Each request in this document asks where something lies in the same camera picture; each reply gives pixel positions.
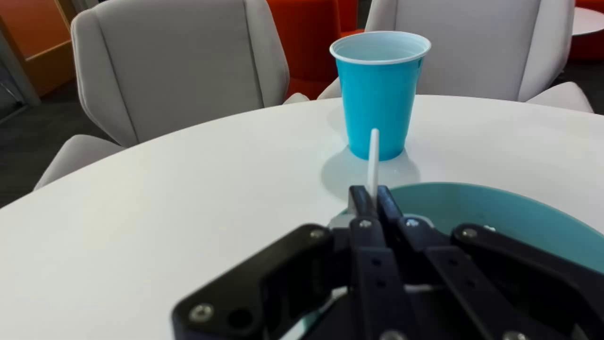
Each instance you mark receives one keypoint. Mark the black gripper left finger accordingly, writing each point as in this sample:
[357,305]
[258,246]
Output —
[377,297]

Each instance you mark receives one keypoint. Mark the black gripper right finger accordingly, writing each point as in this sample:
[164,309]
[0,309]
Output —
[464,303]

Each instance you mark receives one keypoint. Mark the white chair at left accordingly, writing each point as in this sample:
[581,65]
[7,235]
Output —
[510,50]

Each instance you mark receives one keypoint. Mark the grey chair at right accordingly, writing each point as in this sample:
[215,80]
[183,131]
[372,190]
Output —
[145,69]

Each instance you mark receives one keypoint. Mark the teal bowl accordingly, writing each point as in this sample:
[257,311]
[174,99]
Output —
[445,207]

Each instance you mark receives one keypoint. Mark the white plastic spoon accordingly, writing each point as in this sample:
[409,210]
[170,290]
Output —
[372,165]

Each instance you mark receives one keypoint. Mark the small round white table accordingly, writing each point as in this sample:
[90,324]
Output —
[587,22]

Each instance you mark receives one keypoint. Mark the blue plastic cup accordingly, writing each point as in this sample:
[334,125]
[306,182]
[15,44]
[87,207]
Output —
[377,76]

